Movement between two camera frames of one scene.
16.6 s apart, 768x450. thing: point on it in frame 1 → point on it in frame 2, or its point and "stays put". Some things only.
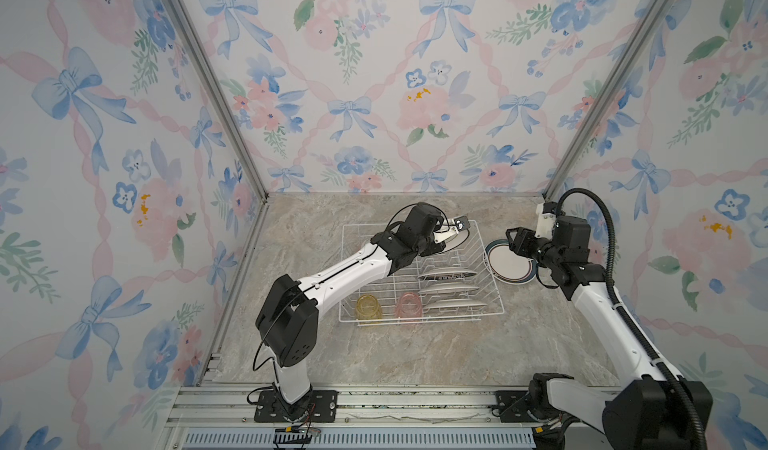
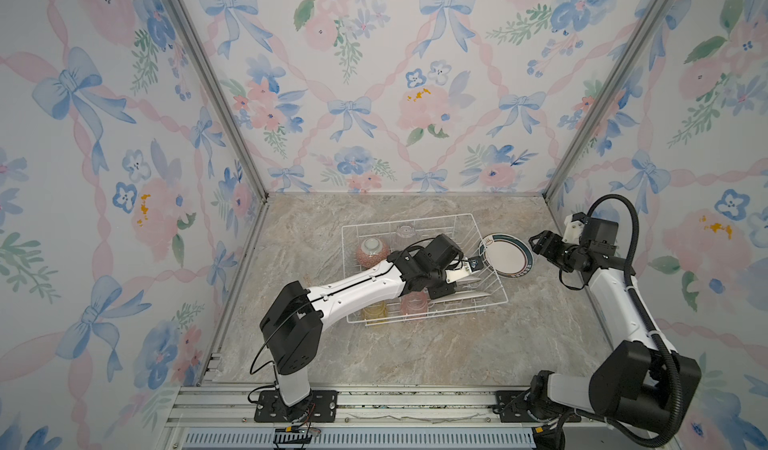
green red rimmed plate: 456,241 → 506,255
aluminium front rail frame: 221,417 stays put
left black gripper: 435,248 → 447,291
